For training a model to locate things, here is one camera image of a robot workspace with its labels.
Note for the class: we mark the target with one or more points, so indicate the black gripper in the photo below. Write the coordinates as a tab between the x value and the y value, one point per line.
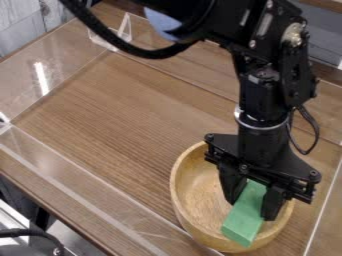
258	155

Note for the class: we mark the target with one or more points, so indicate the green rectangular block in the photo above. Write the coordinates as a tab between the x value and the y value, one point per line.
243	221

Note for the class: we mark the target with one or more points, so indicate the brown wooden bowl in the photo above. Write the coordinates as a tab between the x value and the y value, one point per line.
201	207

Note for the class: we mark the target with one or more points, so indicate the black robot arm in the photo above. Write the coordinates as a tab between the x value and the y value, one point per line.
265	35

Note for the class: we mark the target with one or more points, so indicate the clear acrylic tray wall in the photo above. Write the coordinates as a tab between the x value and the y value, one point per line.
103	214

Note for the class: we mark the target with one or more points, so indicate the clear acrylic corner bracket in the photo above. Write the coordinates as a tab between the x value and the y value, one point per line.
103	32

